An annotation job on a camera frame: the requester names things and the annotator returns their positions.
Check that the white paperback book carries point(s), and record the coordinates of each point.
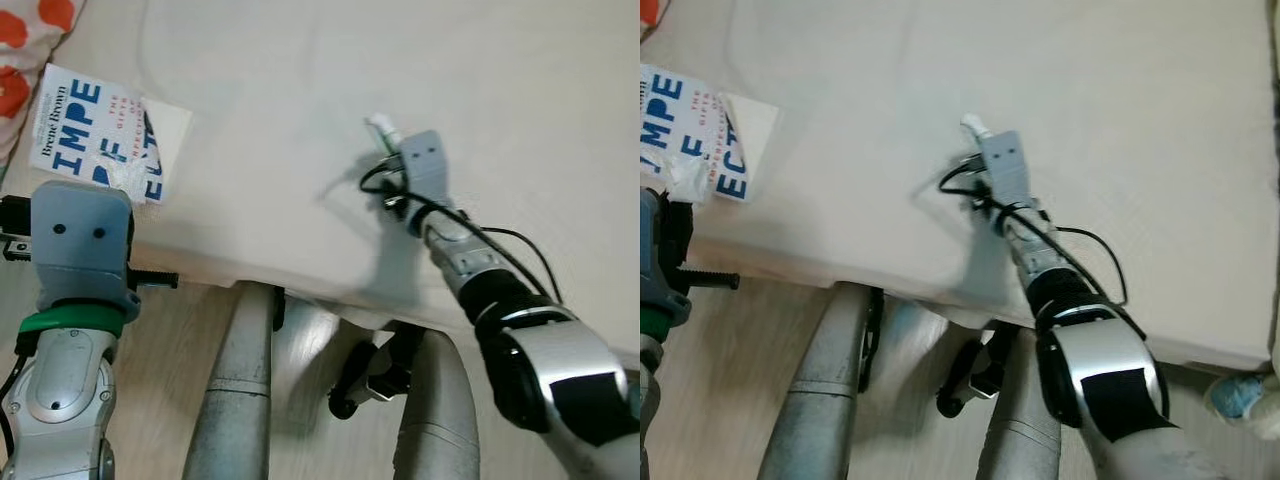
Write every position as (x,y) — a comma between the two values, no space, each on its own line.
(70,130)
(690,130)

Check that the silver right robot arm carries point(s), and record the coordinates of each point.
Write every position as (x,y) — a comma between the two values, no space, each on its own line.
(1110,370)
(550,360)

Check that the white bed mattress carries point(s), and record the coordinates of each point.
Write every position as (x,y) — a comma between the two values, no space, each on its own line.
(300,80)
(1100,80)

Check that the grey right robot leg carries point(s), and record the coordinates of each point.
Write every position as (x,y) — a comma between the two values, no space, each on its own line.
(440,420)
(1020,430)

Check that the grey robot leg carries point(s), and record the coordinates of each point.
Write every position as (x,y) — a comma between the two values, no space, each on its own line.
(235,400)
(440,420)
(1020,430)
(830,400)

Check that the grey left robot leg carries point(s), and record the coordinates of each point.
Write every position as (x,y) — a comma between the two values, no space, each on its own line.
(830,400)
(235,400)

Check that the blue white crumpled cloth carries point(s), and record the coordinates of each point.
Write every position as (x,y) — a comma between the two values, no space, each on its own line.
(1235,398)

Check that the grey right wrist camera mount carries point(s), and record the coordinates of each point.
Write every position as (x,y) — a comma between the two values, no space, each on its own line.
(425,165)
(1005,165)

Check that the black and white bracket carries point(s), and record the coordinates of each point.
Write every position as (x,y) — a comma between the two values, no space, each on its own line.
(375,370)
(980,370)

